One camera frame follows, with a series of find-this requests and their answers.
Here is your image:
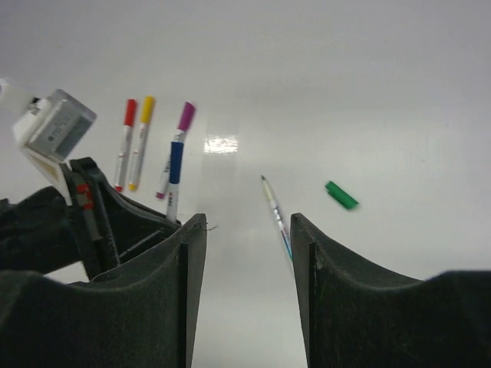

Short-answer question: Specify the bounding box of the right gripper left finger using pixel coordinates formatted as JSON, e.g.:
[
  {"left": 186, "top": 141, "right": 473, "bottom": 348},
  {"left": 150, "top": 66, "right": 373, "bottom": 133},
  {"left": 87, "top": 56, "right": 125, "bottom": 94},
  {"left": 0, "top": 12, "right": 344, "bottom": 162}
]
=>
[{"left": 1, "top": 214, "right": 207, "bottom": 367}]

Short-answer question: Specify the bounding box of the red-end white pen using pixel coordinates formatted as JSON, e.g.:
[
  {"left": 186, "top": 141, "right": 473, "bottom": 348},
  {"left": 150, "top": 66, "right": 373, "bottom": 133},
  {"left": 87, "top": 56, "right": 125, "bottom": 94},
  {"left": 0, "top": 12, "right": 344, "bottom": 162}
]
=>
[{"left": 114, "top": 125, "right": 133, "bottom": 192}]

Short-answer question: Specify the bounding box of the yellow-end white pen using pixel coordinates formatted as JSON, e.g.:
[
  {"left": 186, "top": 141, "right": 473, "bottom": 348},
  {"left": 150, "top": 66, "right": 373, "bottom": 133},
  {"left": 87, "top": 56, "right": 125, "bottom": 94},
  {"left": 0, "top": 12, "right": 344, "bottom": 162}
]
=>
[{"left": 128, "top": 122, "right": 150, "bottom": 192}]

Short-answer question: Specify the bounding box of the blue pen cap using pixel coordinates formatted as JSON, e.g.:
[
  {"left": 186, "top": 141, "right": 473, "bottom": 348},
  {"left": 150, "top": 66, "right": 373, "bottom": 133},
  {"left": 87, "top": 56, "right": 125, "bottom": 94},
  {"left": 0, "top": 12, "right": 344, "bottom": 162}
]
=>
[{"left": 169, "top": 141, "right": 184, "bottom": 185}]

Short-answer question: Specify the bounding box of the magenta-end white pen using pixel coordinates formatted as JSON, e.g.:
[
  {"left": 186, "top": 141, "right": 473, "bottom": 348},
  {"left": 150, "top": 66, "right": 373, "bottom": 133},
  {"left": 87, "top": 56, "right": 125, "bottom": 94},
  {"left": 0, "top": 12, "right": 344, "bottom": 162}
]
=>
[{"left": 156, "top": 128, "right": 189, "bottom": 200}]

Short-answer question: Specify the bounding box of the magenta pen cap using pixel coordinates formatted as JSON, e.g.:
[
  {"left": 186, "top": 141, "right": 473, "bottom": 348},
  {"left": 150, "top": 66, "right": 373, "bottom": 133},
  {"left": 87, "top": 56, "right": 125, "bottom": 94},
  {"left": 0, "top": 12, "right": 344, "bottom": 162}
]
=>
[{"left": 177, "top": 101, "right": 196, "bottom": 132}]

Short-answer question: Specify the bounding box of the yellow pen cap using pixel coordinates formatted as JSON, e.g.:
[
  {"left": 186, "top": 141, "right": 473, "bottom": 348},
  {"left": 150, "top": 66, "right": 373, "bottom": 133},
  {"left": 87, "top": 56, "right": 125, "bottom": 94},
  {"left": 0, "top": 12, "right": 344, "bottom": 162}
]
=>
[{"left": 140, "top": 96, "right": 155, "bottom": 124}]

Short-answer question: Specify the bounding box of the blue-end white pen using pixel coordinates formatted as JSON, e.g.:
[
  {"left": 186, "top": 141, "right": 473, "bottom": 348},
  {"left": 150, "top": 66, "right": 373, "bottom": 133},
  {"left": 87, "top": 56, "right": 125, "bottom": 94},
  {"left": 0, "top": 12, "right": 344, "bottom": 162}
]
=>
[{"left": 166, "top": 182, "right": 179, "bottom": 222}]

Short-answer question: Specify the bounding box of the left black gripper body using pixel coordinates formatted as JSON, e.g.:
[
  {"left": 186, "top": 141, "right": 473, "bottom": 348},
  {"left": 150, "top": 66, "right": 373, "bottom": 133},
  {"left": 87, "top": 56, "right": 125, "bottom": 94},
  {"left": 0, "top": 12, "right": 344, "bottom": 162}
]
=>
[{"left": 1, "top": 157, "right": 115, "bottom": 279}]

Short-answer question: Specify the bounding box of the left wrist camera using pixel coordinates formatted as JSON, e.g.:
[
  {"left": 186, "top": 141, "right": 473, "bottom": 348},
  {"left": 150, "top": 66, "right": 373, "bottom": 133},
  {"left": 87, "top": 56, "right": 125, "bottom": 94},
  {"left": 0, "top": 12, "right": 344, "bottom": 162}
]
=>
[{"left": 1, "top": 79, "right": 97, "bottom": 206}]

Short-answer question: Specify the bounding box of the green-end white pen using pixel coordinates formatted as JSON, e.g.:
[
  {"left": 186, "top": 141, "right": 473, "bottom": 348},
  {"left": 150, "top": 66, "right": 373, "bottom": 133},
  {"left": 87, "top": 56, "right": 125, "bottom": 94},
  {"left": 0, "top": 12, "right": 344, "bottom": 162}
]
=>
[{"left": 261, "top": 175, "right": 292, "bottom": 260}]

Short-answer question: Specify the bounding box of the red pen cap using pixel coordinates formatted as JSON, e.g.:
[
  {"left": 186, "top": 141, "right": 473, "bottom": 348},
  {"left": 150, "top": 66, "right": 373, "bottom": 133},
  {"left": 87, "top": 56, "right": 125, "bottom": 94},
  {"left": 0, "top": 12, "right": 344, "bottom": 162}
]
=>
[{"left": 124, "top": 99, "right": 137, "bottom": 127}]

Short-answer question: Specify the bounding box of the green pen cap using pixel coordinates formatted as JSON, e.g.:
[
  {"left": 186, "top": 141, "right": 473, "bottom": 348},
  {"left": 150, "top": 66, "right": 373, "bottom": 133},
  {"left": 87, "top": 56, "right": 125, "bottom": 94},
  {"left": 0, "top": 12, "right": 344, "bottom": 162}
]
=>
[{"left": 325, "top": 181, "right": 359, "bottom": 211}]

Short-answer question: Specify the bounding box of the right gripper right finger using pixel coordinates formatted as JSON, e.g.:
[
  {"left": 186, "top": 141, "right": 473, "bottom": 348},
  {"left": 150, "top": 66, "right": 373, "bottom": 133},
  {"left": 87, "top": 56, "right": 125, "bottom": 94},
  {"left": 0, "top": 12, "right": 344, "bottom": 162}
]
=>
[{"left": 291, "top": 213, "right": 490, "bottom": 367}]

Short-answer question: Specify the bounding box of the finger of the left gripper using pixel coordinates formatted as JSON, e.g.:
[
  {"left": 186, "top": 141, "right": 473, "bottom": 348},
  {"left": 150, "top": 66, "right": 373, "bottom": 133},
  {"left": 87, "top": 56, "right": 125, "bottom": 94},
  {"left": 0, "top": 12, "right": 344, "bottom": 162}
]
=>
[{"left": 91, "top": 168, "right": 181, "bottom": 276}]

